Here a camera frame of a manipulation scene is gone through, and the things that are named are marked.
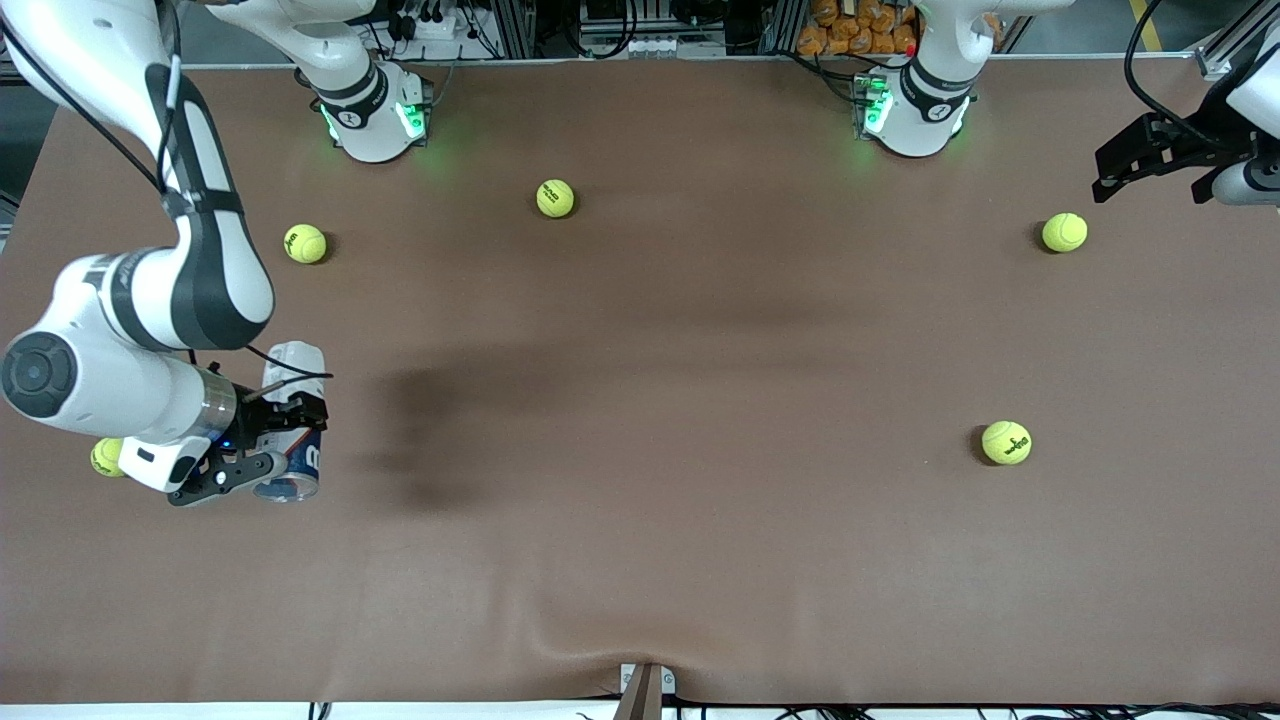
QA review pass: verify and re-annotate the white blue tennis ball can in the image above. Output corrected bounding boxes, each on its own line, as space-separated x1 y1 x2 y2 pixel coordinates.
252 341 327 503

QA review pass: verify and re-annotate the pile of orange items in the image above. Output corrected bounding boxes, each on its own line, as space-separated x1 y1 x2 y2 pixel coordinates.
797 0 919 57

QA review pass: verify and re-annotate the white power strip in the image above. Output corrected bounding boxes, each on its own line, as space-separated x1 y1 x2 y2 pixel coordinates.
400 8 463 41

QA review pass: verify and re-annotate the brown table cloth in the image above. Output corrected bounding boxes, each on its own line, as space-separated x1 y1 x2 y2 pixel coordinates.
0 58 1280 706

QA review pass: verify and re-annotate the long white socket strip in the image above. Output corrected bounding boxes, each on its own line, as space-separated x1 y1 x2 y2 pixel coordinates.
580 36 727 59

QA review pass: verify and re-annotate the aluminium frame corner strut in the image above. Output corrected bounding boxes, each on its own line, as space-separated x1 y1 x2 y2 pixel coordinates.
1195 10 1280 79

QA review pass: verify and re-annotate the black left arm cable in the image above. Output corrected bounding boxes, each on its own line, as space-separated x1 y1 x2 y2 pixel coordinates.
1124 0 1241 141

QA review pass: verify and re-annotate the aluminium frame post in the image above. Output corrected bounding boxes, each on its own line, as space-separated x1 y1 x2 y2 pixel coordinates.
492 0 537 59

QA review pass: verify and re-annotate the brown camera pole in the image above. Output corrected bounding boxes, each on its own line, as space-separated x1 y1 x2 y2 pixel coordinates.
613 668 663 720

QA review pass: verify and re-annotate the silver metal bracket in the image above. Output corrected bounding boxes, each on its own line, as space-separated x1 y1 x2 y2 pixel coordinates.
619 663 677 696

